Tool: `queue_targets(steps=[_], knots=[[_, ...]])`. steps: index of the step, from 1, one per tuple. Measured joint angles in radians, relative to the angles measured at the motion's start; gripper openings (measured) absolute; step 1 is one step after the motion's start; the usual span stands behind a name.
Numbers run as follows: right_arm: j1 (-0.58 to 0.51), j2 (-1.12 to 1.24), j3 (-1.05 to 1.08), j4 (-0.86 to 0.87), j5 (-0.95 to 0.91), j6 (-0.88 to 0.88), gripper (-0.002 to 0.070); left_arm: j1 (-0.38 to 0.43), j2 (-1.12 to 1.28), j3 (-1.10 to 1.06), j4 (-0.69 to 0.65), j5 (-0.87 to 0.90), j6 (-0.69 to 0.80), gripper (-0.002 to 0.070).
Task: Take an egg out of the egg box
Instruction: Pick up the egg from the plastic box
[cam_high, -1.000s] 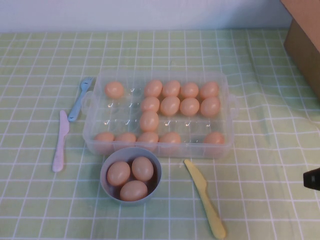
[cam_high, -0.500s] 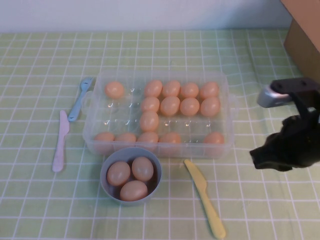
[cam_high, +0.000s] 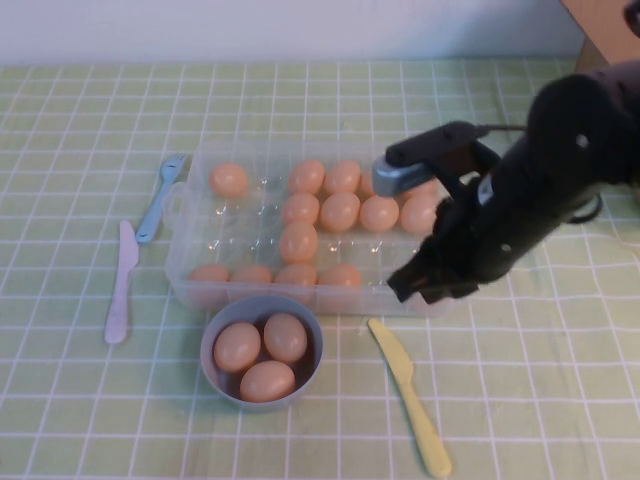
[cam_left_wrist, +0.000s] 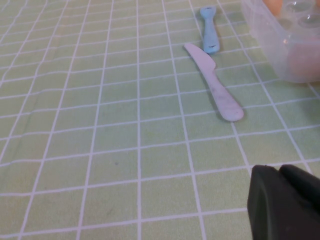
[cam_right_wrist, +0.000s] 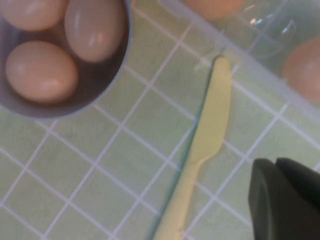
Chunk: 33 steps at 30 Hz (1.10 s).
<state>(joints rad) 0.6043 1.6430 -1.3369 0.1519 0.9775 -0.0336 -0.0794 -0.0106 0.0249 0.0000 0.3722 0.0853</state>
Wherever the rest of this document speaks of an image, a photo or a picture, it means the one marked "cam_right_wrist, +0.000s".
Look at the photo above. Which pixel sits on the green checked tablecloth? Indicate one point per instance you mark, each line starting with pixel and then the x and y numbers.
pixel 75 162

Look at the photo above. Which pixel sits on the brown egg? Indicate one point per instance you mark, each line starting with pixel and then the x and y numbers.
pixel 212 7
pixel 41 72
pixel 95 30
pixel 305 72
pixel 32 12

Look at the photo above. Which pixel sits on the grey round bowl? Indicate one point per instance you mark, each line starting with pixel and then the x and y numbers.
pixel 107 95

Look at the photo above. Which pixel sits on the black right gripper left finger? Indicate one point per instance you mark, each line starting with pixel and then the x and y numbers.
pixel 267 205

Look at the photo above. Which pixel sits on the yellow plastic knife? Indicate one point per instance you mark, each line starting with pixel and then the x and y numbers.
pixel 212 112

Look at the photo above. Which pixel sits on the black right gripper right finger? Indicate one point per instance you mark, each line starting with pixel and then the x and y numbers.
pixel 307 195

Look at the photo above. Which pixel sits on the clear plastic egg box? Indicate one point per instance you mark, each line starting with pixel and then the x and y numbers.
pixel 250 57

